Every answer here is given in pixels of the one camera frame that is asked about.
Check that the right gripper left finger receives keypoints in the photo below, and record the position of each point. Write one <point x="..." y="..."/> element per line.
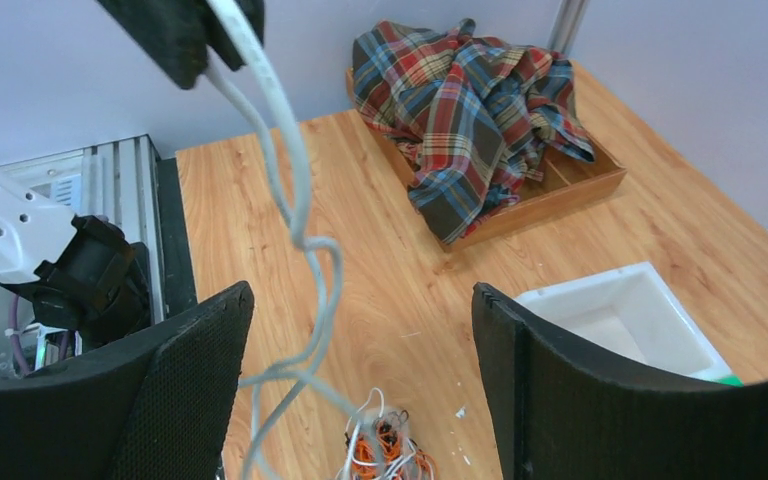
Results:
<point x="153" y="405"/>

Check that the plaid flannel shirt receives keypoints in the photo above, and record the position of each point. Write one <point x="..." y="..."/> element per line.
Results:
<point x="473" y="116"/>

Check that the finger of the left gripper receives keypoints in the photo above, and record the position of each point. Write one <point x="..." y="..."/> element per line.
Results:
<point x="176" y="35"/>

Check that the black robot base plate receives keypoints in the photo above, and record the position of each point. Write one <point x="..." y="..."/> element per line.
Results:
<point x="179" y="289"/>

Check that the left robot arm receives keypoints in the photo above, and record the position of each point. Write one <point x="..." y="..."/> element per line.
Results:
<point x="79" y="272"/>

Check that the aluminium frame rail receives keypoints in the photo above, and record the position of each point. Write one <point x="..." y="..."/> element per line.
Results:
<point x="115" y="179"/>

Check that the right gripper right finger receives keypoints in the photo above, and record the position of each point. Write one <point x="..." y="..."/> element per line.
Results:
<point x="563" y="407"/>

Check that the white plastic bin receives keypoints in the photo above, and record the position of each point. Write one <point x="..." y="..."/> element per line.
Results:
<point x="630" y="311"/>

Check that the wooden tray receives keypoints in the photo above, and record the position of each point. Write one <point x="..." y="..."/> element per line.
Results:
<point x="568" y="184"/>

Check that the green plastic bin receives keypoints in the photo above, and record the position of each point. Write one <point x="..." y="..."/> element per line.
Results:
<point x="731" y="380"/>

